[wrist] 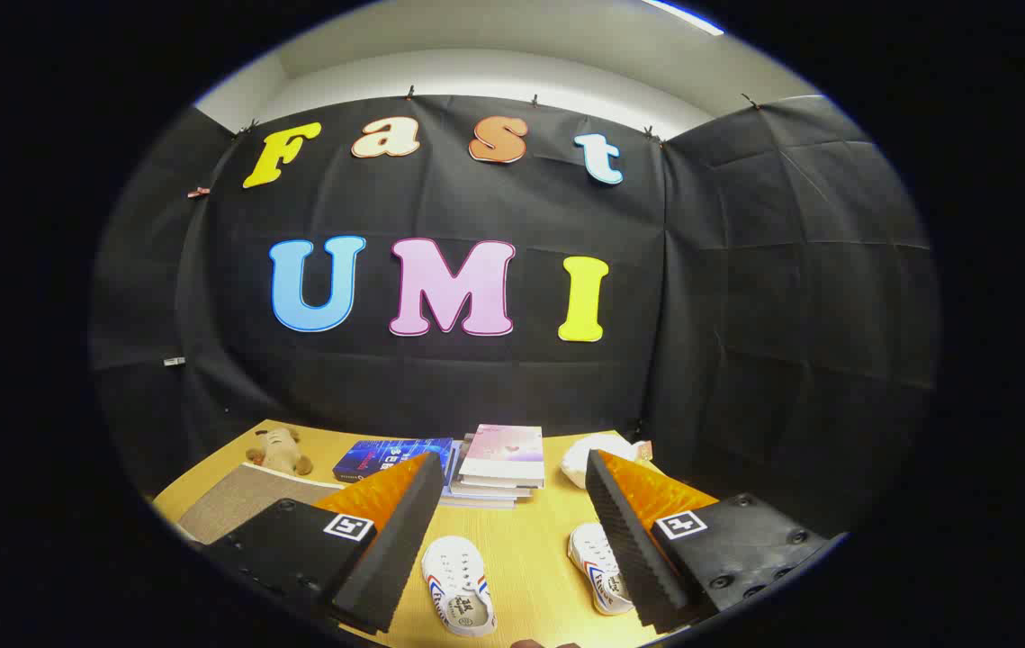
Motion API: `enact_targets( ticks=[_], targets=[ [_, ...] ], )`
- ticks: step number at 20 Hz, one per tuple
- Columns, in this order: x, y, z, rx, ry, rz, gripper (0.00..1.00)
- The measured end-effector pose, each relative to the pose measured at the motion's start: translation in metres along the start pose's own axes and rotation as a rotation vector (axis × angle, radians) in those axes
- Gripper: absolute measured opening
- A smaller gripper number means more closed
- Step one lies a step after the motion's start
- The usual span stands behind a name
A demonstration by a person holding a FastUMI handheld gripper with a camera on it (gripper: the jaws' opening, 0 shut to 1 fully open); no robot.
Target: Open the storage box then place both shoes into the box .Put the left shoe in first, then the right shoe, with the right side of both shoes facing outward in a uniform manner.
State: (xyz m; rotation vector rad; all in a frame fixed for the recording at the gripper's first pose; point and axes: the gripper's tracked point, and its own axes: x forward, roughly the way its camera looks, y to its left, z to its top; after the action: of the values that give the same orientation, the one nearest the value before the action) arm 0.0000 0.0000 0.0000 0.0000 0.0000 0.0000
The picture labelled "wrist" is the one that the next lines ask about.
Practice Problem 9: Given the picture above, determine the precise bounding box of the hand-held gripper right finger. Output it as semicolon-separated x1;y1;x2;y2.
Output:
584;448;848;635

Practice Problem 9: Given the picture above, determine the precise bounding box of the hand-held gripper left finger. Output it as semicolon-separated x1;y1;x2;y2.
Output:
200;452;446;636

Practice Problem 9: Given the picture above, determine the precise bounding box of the white canvas shoe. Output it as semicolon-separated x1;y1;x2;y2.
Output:
421;535;498;638
568;522;637;617

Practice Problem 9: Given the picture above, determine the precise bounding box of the beige fabric storage box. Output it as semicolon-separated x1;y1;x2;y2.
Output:
177;463;344;545

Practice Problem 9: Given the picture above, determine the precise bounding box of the light blue book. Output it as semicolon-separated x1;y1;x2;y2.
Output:
440;490;517;511

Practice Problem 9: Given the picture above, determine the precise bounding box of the white plush toy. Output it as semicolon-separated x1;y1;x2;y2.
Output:
561;433;654;490

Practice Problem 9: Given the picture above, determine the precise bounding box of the pink cover book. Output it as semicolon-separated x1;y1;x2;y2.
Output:
458;424;546;489

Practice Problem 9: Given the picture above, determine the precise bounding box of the brown plush dog toy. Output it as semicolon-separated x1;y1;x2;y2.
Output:
246;427;315;477

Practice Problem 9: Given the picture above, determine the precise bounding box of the black backdrop cloth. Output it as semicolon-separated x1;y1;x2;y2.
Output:
89;93;940;541

